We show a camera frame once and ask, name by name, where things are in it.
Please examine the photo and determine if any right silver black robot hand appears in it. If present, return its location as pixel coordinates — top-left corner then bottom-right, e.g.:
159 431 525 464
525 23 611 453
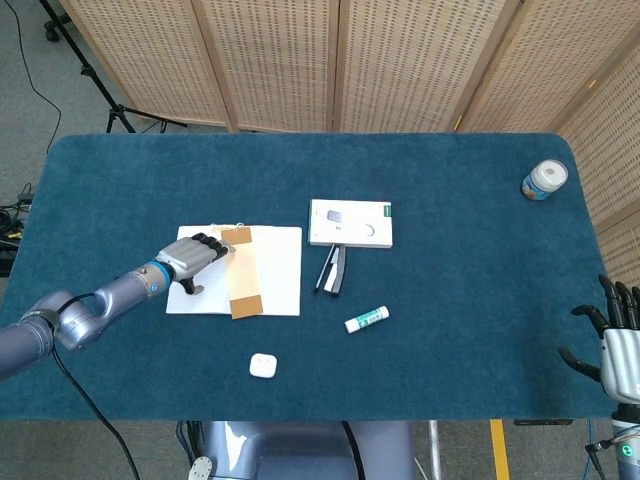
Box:
557 273 640 404

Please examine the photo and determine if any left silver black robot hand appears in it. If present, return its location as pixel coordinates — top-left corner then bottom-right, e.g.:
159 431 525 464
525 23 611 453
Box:
154 232 237 296

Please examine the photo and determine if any brown cardboard bookmark with tassel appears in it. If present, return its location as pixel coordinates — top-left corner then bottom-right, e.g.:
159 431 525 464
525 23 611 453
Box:
209 223 265 320

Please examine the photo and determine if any open white lined notebook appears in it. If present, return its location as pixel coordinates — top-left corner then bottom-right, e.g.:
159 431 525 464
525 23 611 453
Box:
165 224 304 318

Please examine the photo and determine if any white earbuds case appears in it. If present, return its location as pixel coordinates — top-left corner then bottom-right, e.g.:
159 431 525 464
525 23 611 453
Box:
248 352 278 379

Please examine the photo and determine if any black silver stapler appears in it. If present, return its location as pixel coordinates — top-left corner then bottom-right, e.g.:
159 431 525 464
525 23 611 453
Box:
322 244 350 297

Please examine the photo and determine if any white flat product box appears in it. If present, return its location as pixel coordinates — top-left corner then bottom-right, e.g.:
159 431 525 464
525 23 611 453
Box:
308 198 394 250

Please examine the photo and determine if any white green glue stick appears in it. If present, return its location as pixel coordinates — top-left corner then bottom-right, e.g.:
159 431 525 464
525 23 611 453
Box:
344 305 391 335

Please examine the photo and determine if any white-lidded plastic jar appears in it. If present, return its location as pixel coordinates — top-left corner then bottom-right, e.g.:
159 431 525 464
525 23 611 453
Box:
521 158 569 203

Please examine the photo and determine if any black tripod stand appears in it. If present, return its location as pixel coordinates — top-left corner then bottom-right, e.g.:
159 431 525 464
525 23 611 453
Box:
38 0 189 134

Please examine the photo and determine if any dark blue table mat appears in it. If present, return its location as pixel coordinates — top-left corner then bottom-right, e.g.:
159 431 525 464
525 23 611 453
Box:
0 132 640 422

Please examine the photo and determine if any silver metal table leg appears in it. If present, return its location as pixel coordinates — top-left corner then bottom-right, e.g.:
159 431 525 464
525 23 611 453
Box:
427 420 444 480

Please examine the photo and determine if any round metal mounting plate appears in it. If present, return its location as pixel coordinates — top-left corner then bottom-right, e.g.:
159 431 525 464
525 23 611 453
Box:
187 455 215 480

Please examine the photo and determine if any wooden rattan folding screen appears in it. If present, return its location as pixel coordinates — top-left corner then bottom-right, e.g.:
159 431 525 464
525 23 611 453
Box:
59 0 640 291

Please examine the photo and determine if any grey-blue robot torso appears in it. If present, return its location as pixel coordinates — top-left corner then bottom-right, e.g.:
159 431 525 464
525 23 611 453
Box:
202 420 416 480

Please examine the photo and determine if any black caster wheel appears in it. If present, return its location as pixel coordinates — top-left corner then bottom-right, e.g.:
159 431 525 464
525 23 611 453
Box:
44 12 72 42

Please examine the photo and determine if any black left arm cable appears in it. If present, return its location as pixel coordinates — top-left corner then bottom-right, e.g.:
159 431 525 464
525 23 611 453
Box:
51 292 142 480

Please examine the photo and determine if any tangled black cable bundle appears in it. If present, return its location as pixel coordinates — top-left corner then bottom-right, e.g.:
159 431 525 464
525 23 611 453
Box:
0 182 36 279

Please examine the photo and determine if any thin black floor cable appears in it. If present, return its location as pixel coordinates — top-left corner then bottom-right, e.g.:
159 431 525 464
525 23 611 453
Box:
9 0 62 156

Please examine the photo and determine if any black torso cable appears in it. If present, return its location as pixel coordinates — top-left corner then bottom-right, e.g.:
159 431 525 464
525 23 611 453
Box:
341 421 364 480

